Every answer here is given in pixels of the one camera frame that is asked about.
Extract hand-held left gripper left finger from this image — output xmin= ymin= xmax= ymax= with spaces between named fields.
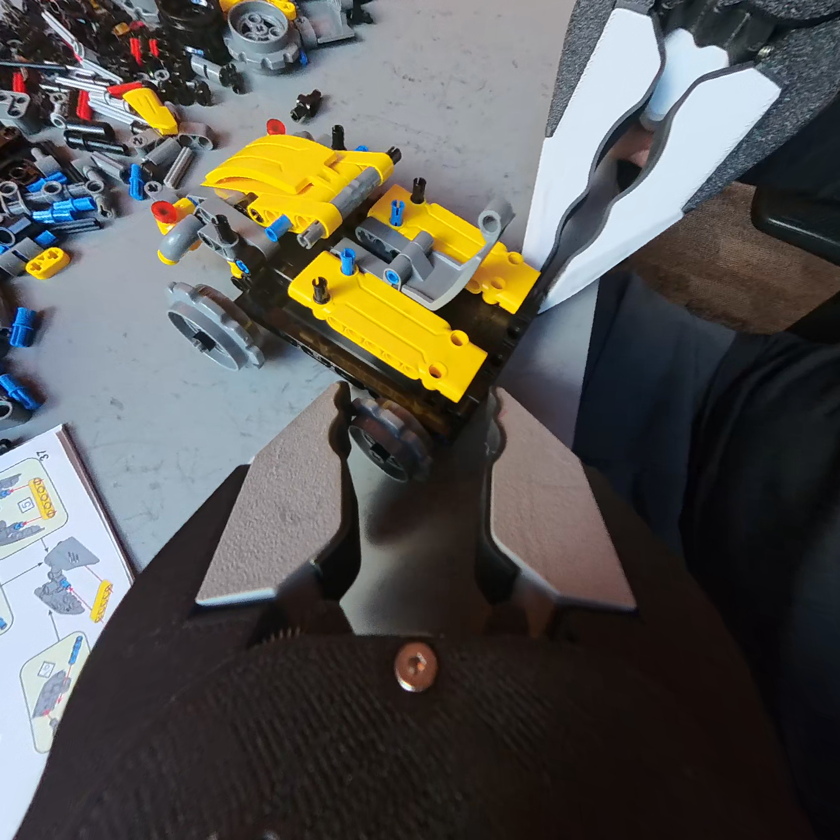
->
xmin=196 ymin=384 xmax=359 ymax=613

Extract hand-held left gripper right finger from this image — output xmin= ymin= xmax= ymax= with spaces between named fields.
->
xmin=478 ymin=388 xmax=639 ymax=640

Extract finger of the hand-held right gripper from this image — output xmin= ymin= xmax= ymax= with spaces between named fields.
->
xmin=539 ymin=27 xmax=788 ymax=316
xmin=520 ymin=10 xmax=665 ymax=286

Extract yellow toy brick vehicle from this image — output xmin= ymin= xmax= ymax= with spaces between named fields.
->
xmin=153 ymin=121 xmax=548 ymax=484

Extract black office chair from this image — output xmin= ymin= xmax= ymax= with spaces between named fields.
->
xmin=749 ymin=178 xmax=840 ymax=270

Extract person's legs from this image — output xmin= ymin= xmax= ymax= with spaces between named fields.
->
xmin=569 ymin=256 xmax=840 ymax=840

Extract building instruction booklet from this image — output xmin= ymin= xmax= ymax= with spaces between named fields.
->
xmin=0 ymin=423 xmax=137 ymax=830

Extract pile of loose toy bricks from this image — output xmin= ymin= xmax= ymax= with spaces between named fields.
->
xmin=0 ymin=0 xmax=382 ymax=424

